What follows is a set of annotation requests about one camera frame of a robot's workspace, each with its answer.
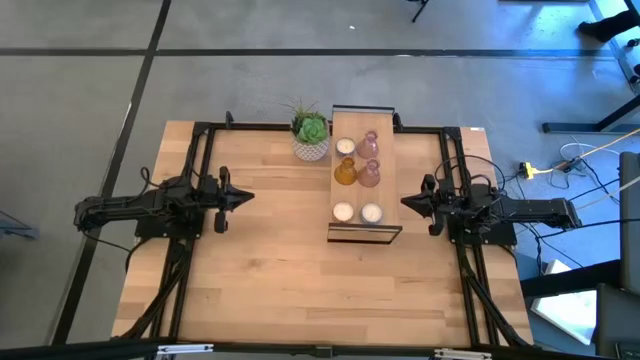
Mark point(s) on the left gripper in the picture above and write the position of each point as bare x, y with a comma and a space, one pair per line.
222, 195

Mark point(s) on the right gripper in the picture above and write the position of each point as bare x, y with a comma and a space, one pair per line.
437, 205

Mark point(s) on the white tealight candle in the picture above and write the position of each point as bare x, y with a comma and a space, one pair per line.
371, 213
345, 146

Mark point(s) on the pink glass candle holder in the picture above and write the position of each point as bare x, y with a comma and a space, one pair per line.
370, 173
368, 145

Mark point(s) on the tan patterned candle tin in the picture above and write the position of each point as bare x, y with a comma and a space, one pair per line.
343, 212

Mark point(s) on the amber glass candle holder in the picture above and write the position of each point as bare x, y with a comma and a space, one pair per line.
345, 171

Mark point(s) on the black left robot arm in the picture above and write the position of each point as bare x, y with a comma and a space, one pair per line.
125, 205

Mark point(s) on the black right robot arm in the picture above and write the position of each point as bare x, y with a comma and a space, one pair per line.
535, 210

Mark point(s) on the succulent in white patterned pot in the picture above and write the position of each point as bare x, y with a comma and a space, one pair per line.
311, 131

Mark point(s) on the yellow power strip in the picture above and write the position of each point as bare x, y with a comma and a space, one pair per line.
528, 171

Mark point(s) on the black beam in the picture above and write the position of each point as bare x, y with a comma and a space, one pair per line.
570, 280

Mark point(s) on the black rig crossbar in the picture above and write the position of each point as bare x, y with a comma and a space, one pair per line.
320, 351

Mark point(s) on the white panel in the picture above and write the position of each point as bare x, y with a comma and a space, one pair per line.
565, 310

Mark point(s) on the black stand leg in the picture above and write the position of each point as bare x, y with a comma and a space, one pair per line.
420, 10

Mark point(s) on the grey cabinet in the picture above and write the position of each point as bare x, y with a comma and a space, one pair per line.
630, 215

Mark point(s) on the black desk leg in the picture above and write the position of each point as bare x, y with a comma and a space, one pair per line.
615, 116

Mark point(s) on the blue-grey floor object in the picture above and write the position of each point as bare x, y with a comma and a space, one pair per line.
17, 231

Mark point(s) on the dark grey box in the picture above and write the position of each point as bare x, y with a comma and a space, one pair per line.
617, 320

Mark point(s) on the grey metal desk leg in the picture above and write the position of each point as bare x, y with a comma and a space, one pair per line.
625, 60

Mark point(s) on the person's foot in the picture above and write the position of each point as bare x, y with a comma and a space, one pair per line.
605, 27

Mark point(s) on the wooden shelf with black frame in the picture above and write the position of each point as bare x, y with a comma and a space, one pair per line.
390, 165

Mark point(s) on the black aluminium table frame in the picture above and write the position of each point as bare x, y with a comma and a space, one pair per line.
250, 126

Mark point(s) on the silver metal bracket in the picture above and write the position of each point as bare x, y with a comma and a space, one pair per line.
462, 354
185, 348

